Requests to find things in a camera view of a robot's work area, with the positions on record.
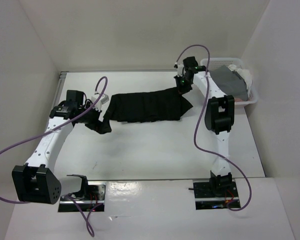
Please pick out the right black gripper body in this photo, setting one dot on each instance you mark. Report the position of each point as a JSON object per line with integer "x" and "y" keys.
{"x": 183, "y": 85}

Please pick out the pink cloth in basket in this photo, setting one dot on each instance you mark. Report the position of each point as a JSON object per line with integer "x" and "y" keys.
{"x": 238, "y": 100}

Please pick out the grey skirt in basket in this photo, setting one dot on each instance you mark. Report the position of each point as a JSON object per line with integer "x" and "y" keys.
{"x": 230, "y": 82}

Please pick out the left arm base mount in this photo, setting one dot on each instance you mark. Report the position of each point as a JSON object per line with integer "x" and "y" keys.
{"x": 92, "y": 201}

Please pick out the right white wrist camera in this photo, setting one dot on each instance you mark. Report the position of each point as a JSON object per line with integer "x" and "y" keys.
{"x": 179, "y": 68}

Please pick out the white cloth in basket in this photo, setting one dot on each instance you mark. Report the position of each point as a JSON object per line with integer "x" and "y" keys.
{"x": 245, "y": 74}

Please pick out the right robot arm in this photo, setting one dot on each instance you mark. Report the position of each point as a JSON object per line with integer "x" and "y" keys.
{"x": 218, "y": 118}

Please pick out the black pleated skirt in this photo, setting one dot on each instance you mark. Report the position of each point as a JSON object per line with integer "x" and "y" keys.
{"x": 141, "y": 107}

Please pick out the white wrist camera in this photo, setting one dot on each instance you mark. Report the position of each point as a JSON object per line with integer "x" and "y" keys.
{"x": 102, "y": 99}
{"x": 179, "y": 68}

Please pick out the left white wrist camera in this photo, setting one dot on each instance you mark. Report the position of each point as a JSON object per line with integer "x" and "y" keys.
{"x": 102, "y": 99}

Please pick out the white plastic basket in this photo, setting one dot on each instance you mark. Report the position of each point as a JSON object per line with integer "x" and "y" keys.
{"x": 250, "y": 97}

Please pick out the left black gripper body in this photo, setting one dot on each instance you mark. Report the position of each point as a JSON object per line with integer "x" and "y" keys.
{"x": 90, "y": 119}

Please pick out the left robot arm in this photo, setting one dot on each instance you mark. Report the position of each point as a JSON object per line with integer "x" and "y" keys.
{"x": 35, "y": 181}

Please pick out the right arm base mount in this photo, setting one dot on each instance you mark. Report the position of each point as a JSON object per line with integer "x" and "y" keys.
{"x": 206, "y": 199}

